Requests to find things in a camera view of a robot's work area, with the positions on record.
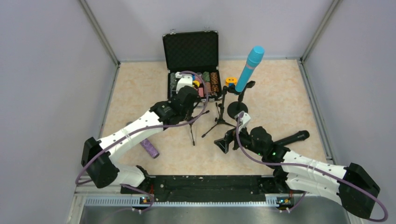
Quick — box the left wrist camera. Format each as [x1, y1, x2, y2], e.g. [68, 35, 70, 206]
[175, 72, 194, 93]

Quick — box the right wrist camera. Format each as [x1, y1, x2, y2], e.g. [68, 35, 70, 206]
[234, 111, 251, 133]

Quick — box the black round base stand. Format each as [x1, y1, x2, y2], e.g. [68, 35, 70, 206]
[227, 81, 255, 118]

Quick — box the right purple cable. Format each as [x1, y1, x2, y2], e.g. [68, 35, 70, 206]
[234, 112, 389, 223]

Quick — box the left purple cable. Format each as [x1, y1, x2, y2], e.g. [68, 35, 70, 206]
[76, 71, 210, 186]

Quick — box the black shock mount tripod stand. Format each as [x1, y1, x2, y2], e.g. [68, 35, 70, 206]
[186, 103, 203, 146]

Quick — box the black poker chip case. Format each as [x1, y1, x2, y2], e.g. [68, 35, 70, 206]
[162, 30, 222, 102]

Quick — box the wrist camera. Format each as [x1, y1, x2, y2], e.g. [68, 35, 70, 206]
[175, 72, 194, 93]
[234, 111, 251, 133]

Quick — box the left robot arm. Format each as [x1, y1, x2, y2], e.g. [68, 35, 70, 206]
[81, 86, 199, 189]

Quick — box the yellow and blue toy block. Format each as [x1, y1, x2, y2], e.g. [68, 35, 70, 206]
[225, 77, 238, 87]

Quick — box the purple cable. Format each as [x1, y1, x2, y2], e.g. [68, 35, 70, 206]
[234, 112, 389, 223]
[76, 71, 210, 186]

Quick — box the black microphone orange tip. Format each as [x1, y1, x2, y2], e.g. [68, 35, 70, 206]
[274, 130, 310, 146]

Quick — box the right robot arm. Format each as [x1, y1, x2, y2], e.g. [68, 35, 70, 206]
[214, 126, 388, 221]

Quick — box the purple glitter microphone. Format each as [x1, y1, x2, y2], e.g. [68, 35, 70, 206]
[127, 130, 160, 159]

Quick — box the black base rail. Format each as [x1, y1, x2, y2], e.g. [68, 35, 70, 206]
[76, 175, 329, 208]

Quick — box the blue microphone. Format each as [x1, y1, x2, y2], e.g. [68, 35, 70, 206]
[235, 46, 265, 92]

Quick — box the black tripod stand with clip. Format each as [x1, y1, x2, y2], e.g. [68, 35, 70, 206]
[201, 85, 235, 138]

